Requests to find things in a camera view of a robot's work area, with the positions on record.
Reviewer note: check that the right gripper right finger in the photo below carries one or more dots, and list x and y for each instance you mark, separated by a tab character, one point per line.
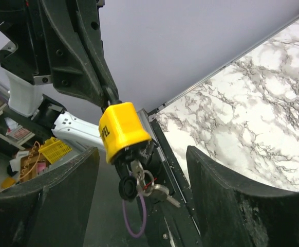
233	210

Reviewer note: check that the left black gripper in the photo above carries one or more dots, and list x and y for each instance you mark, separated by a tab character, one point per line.
59	43

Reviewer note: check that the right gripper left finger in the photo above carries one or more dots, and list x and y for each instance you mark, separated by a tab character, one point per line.
52	209

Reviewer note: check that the yellow padlock with keys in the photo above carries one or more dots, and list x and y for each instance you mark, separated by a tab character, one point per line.
133	152

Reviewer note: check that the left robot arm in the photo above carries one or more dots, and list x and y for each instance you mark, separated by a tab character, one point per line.
46	117

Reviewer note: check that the yellow plastic basket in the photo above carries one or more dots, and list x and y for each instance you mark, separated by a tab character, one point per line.
54	149

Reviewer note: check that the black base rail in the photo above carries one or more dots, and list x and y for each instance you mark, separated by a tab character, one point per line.
168	225

